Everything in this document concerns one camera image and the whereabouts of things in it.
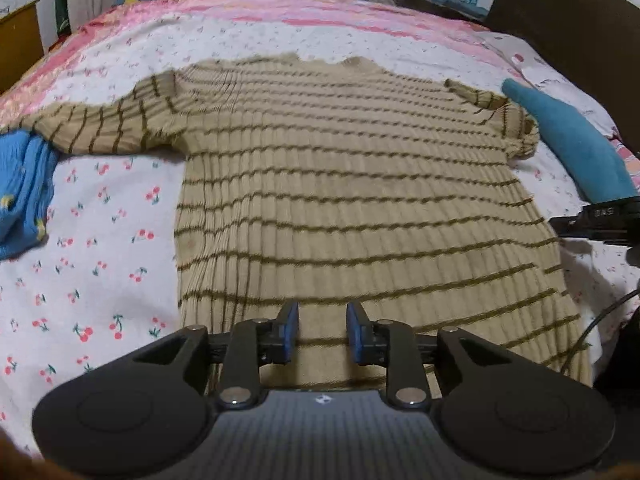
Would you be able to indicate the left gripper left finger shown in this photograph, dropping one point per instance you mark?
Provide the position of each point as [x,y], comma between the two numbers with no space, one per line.
[253,344]

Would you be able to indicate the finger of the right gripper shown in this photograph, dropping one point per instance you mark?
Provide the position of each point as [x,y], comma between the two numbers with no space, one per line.
[570,227]

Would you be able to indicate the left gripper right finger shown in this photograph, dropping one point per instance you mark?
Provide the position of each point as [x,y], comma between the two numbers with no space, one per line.
[392,345]

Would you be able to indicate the beige striped knit sweater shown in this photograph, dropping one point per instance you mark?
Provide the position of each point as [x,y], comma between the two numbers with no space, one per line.
[323,183]

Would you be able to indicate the teal knit garment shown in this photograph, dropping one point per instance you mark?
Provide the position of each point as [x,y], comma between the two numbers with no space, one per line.
[586,155]

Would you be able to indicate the white floral pillow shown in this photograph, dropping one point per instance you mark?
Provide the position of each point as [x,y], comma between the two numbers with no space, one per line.
[541,75]

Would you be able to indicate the dark wooden headboard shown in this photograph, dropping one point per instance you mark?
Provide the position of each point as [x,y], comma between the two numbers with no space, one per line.
[595,43]

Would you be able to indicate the blue knit garment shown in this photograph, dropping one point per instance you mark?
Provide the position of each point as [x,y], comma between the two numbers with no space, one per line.
[27,167]

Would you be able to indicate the wooden desk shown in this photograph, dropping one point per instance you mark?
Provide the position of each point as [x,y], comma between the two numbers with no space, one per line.
[20,44]

